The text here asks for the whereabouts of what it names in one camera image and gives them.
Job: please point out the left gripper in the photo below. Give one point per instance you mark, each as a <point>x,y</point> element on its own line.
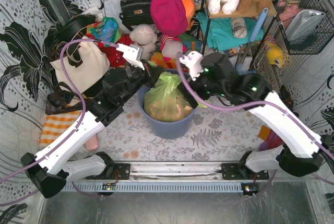
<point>151,73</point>

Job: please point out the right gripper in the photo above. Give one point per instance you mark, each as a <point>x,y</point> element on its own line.
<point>190,88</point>

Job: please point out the green trash bag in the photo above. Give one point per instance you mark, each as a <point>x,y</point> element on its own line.
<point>165,102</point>

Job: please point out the blue trash bin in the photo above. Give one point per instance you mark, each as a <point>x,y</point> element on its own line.
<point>166,130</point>

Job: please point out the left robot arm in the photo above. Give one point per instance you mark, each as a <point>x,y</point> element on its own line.
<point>118,86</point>

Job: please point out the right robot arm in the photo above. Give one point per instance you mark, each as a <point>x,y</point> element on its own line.
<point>213,81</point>

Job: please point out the rainbow striped bag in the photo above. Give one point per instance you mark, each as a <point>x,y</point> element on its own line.
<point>192,44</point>

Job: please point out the cream canvas tote bag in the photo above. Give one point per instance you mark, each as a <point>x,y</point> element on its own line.
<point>93,67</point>

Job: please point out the dark brown bag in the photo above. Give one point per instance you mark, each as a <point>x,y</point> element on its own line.
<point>62,100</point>

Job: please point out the pink white plush doll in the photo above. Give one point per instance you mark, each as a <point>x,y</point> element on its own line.
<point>170,46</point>

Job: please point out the cream plush sheep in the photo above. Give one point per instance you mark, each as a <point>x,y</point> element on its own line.
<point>144,35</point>

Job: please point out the red cloth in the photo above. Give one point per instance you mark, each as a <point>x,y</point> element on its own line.
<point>114,56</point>

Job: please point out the colourful scarf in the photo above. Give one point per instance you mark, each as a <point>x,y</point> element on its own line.
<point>106,30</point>

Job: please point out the magenta hat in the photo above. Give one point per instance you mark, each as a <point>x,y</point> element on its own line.
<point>169,16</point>

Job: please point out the black leather handbag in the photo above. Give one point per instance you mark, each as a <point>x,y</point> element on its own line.
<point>135,12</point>

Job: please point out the white sneaker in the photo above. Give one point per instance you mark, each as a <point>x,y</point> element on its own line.
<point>245,65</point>

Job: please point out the teal cloth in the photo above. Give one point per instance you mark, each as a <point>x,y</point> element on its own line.
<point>220,35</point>

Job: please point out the orange plush toy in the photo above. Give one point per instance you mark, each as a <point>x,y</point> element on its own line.
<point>189,6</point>

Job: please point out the pink case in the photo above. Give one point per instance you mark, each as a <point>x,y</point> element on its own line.
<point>92,143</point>

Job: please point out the red purple sock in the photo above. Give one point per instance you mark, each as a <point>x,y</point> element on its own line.
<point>270,139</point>

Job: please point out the yellow plush duck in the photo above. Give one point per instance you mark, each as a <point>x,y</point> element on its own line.
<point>274,53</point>

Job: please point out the black orange toy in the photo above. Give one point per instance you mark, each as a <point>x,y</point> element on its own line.
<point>286,97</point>

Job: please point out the orange checkered cloth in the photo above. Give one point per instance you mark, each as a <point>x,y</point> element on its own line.
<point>58,120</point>

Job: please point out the black metal shelf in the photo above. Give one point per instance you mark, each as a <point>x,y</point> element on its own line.
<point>252,12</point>

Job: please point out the silver pouch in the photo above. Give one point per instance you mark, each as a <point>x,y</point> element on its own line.
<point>304,23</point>

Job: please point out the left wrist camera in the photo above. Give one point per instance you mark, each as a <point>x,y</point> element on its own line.
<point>132,54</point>

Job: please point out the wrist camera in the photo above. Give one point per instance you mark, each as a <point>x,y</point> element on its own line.
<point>132,54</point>
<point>192,60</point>

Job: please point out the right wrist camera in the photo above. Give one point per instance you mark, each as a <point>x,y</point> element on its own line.
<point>192,60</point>

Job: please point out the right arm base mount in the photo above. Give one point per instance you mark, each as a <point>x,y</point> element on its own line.
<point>231,171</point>

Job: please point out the aluminium rail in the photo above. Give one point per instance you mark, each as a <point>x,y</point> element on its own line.
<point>174,169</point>

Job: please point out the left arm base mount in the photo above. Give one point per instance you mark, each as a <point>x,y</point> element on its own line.
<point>118,171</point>

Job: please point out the black wire basket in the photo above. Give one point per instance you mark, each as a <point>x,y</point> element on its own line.
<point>315,42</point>

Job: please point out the grey cable duct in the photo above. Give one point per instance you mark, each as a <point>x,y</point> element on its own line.
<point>159,187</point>

